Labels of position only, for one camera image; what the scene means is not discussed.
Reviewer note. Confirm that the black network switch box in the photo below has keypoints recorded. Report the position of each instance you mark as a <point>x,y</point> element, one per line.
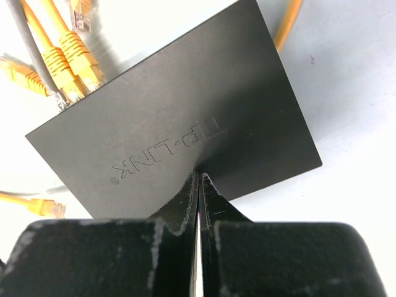
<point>216,100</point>

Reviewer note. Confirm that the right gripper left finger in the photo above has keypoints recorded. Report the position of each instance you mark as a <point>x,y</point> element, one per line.
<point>155,256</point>

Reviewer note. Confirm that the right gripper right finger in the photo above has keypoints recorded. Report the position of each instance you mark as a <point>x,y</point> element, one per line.
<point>245,258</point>

